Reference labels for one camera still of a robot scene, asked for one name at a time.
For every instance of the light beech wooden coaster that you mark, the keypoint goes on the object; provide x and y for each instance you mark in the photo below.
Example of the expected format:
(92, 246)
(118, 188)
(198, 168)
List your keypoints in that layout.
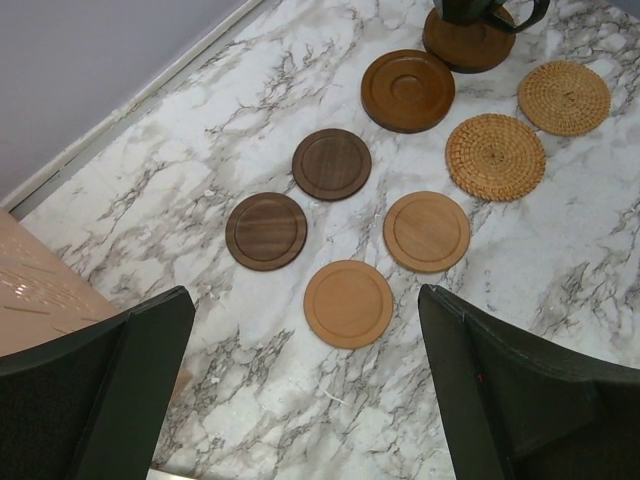
(348, 304)

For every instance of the dark walnut coaster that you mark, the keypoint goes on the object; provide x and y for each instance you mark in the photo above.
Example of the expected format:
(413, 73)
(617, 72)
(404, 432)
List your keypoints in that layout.
(266, 231)

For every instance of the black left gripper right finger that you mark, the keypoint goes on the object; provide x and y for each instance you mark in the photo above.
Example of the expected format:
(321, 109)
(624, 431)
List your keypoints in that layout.
(517, 406)

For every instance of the white cup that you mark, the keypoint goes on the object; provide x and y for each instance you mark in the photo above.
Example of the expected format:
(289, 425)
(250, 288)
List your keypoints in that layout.
(467, 12)

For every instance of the woven rattan coaster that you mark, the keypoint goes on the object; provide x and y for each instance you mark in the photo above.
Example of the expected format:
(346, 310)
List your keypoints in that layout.
(495, 157)
(564, 98)

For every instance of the peach plastic file organizer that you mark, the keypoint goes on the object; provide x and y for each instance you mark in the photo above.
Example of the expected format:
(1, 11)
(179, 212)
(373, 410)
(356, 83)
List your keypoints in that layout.
(50, 280)

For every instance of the brown ringed wooden saucer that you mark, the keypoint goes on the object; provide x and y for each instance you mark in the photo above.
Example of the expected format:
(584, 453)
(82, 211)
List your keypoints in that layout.
(407, 91)

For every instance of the dark brown wooden coaster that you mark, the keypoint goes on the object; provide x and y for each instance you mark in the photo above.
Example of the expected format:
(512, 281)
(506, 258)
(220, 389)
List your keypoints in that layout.
(331, 164)

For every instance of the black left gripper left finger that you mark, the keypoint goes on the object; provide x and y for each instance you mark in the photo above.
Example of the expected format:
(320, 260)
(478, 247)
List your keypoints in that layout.
(116, 444)

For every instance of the light brown wooden coaster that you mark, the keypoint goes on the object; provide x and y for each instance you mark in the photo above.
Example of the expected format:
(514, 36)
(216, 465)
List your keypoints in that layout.
(426, 232)

